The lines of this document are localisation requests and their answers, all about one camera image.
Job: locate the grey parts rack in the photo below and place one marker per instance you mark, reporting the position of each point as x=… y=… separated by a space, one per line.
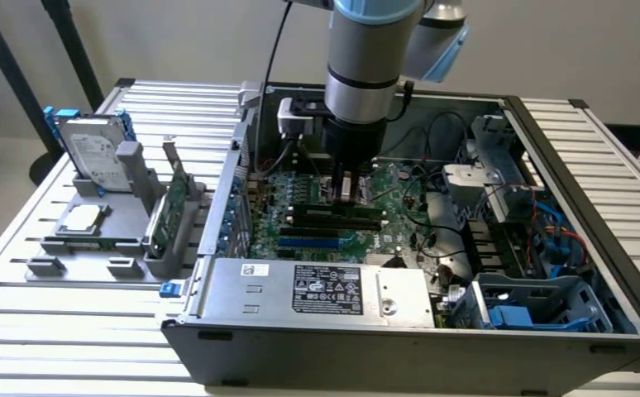
x=132 y=231

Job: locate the CPU socket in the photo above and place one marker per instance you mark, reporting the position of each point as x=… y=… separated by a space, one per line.
x=325 y=190

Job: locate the silver power supply unit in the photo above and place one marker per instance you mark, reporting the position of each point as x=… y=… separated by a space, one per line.
x=276 y=297

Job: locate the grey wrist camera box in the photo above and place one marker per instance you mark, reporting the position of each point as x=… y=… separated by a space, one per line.
x=292 y=118

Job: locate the silver hard disk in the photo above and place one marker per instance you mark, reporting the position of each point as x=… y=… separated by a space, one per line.
x=95 y=153

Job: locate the blue expansion slot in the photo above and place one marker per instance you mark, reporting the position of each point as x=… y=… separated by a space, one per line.
x=308 y=243

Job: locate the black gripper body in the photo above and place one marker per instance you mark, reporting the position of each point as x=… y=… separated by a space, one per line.
x=353 y=142

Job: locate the green motherboard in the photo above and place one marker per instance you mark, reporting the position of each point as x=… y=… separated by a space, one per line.
x=403 y=198

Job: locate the black open PC case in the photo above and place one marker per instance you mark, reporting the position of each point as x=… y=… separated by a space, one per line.
x=353 y=360

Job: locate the aluminium frame with black block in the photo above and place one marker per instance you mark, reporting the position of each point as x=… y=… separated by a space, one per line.
x=637 y=136

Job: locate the blue case latch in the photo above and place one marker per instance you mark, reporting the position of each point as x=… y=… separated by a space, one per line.
x=169 y=288

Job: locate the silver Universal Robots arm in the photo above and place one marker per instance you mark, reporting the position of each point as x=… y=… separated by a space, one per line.
x=359 y=62

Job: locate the blue disk bracket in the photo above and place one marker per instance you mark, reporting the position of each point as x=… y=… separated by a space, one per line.
x=51 y=120

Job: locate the metal drive cage blue clips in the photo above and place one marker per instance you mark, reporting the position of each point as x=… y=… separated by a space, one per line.
x=540 y=302

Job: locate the black stand pole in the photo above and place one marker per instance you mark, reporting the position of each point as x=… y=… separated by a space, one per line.
x=8 y=70

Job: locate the green graphics card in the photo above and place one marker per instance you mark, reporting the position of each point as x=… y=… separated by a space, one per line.
x=172 y=207

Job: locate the black RAM slot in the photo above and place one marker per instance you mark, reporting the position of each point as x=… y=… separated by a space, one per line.
x=331 y=225

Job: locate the silver CPU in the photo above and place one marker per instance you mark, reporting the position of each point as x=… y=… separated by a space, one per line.
x=81 y=218

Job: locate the metal disk bay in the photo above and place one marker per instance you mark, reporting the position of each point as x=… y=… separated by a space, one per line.
x=491 y=165

